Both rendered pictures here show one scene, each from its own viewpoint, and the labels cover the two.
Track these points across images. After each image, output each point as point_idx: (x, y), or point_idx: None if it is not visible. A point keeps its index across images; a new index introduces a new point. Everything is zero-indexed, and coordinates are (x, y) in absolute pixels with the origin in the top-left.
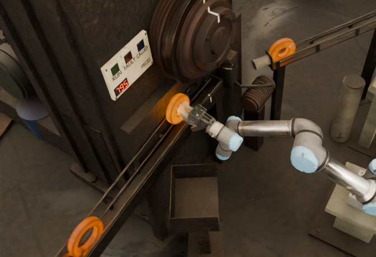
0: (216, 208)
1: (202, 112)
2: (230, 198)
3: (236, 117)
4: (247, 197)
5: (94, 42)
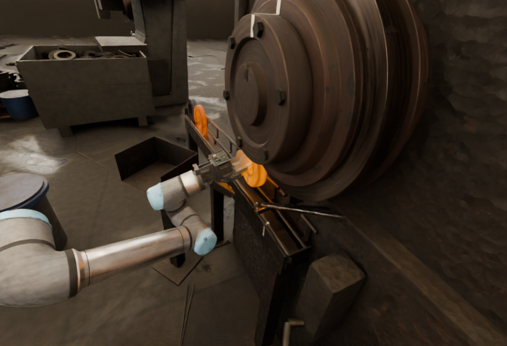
0: (139, 186)
1: (214, 162)
2: (203, 320)
3: (202, 237)
4: (188, 342)
5: None
